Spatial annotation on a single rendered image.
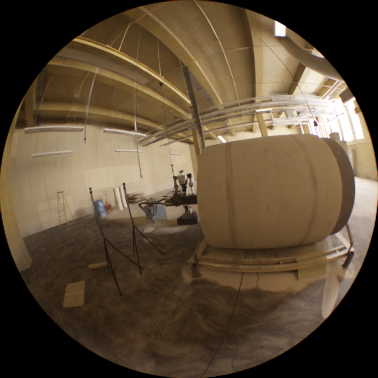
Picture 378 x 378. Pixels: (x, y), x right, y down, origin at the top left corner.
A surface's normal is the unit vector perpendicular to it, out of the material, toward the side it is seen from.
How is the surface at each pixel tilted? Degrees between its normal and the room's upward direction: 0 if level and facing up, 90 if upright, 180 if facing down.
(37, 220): 90
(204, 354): 0
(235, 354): 0
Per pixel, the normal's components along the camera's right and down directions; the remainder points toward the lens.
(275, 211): -0.45, 0.19
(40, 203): 0.88, -0.08
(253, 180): -0.48, -0.19
